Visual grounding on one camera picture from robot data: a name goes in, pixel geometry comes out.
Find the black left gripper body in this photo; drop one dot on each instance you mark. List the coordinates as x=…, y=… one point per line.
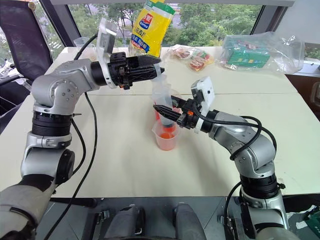
x=120, y=67

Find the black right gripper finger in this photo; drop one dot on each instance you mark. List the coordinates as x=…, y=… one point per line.
x=178, y=101
x=168, y=113

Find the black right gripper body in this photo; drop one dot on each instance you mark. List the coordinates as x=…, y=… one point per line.
x=190, y=120

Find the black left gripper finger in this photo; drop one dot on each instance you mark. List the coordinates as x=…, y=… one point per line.
x=145, y=73
x=143, y=61

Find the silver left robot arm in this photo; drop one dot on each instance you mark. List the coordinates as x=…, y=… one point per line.
x=62, y=90

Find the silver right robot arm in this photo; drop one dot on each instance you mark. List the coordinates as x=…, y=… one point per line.
x=252, y=152

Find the clear cup with red liquid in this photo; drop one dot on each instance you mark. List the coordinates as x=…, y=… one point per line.
x=167, y=140
x=157, y=115

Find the empty clear measuring cup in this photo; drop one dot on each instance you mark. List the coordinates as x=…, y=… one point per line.
x=83, y=46

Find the yellow snack bag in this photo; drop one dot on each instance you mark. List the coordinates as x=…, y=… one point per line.
x=151, y=27

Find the clear bag of snacks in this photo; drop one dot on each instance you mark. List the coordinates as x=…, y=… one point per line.
x=193, y=58

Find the green cardboard box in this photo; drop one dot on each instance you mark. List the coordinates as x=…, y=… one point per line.
x=246, y=55

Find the black mesh office chair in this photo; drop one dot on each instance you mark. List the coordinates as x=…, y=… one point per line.
x=22, y=37

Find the dark rounded grey shape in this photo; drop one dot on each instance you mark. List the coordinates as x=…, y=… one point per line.
x=188, y=222
x=125, y=222

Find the clear plastic bag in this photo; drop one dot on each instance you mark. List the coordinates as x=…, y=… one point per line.
x=277, y=50

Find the green object under table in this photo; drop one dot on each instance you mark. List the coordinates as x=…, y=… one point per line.
x=312, y=217

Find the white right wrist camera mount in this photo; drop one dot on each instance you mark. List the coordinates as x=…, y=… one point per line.
x=207, y=90

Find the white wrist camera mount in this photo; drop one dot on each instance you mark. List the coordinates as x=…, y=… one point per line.
x=207, y=90
x=105, y=37

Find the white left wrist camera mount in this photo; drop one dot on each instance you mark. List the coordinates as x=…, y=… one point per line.
x=105, y=37

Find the dark window frame post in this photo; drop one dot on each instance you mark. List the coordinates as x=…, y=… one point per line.
x=267, y=17
x=62, y=22

